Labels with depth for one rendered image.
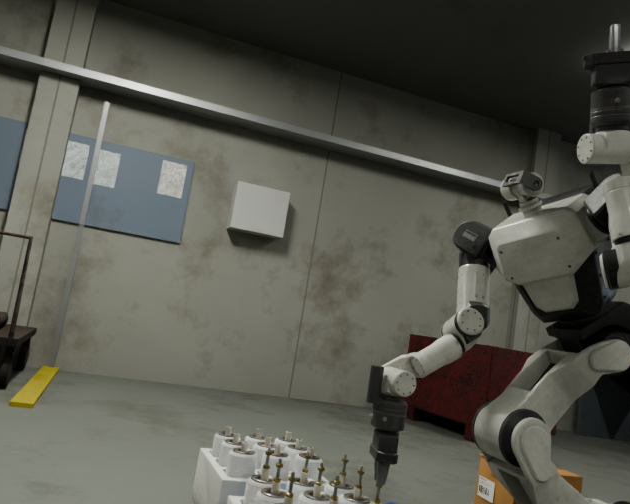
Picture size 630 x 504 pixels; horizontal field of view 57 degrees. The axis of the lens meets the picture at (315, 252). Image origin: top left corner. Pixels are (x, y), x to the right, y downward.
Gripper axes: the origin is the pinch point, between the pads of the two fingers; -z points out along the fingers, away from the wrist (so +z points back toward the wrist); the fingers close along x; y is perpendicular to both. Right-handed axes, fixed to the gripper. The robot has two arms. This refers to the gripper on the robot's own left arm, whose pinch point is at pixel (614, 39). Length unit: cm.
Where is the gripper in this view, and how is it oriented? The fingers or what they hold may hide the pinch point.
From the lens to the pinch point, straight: 147.0
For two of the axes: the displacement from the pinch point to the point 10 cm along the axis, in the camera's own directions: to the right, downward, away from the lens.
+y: 2.8, -0.7, 9.6
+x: -9.6, -0.1, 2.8
